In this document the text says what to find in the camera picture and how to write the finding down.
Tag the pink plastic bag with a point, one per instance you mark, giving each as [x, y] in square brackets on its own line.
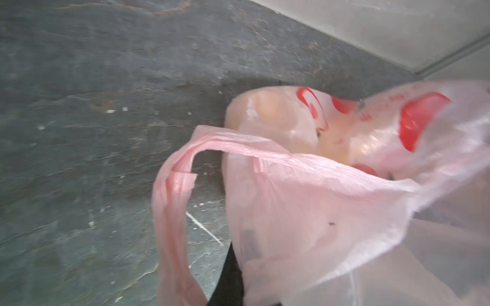
[383, 201]

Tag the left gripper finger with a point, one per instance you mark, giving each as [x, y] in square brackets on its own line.
[230, 289]

